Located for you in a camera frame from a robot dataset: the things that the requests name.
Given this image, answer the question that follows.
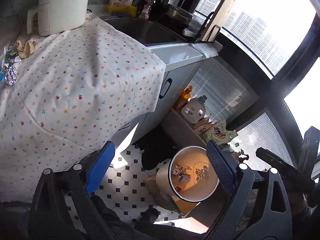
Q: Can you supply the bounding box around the white trash bin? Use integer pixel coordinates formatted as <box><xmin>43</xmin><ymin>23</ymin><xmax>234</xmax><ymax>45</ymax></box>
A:
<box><xmin>156</xmin><ymin>146</ymin><xmax>219</xmax><ymax>203</ymax></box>

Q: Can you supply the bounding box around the grey kitchen cabinet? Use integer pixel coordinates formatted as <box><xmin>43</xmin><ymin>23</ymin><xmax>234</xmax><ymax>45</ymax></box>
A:
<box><xmin>109</xmin><ymin>42</ymin><xmax>223</xmax><ymax>151</ymax></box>

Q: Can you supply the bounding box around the steel kitchen sink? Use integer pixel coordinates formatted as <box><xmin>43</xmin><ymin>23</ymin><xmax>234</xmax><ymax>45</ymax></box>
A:
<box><xmin>101</xmin><ymin>17</ymin><xmax>187</xmax><ymax>47</ymax></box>

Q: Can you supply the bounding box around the white laundry detergent bottle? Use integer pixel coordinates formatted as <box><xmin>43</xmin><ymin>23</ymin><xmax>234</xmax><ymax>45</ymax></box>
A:
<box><xmin>181</xmin><ymin>95</ymin><xmax>207</xmax><ymax>124</ymax></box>

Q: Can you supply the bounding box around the person's black shoe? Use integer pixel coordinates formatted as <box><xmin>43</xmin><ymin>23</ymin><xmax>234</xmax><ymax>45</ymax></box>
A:
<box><xmin>138</xmin><ymin>207</ymin><xmax>159</xmax><ymax>225</ymax></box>

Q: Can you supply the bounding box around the floral white tablecloth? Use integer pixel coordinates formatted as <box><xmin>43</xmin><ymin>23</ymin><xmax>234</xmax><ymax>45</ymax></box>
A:
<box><xmin>1</xmin><ymin>16</ymin><xmax>165</xmax><ymax>202</ymax></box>

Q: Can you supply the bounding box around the orange soap bottle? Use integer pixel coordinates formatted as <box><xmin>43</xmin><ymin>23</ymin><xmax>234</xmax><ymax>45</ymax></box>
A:
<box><xmin>173</xmin><ymin>86</ymin><xmax>193</xmax><ymax>109</ymax></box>

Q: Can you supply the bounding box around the crumpled aluminium foil ball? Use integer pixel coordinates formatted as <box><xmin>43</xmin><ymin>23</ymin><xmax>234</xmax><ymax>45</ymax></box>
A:
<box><xmin>3</xmin><ymin>63</ymin><xmax>17</xmax><ymax>86</ymax></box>

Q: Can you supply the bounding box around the crumpled brown paper bag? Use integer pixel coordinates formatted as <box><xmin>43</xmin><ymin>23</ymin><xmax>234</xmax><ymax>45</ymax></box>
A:
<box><xmin>17</xmin><ymin>40</ymin><xmax>36</xmax><ymax>59</ymax></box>

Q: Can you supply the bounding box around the black snack wrapper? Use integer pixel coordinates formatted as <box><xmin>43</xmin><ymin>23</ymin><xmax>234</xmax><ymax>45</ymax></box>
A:
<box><xmin>4</xmin><ymin>46</ymin><xmax>21</xmax><ymax>63</ymax></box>

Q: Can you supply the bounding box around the wooden cutting board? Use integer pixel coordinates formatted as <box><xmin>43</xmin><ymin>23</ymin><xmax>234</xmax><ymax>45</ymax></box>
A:
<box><xmin>200</xmin><ymin>0</ymin><xmax>235</xmax><ymax>42</ymax></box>

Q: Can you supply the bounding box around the white air fryer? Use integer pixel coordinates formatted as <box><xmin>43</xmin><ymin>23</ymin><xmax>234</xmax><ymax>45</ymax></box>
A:
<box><xmin>27</xmin><ymin>0</ymin><xmax>88</xmax><ymax>36</ymax></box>

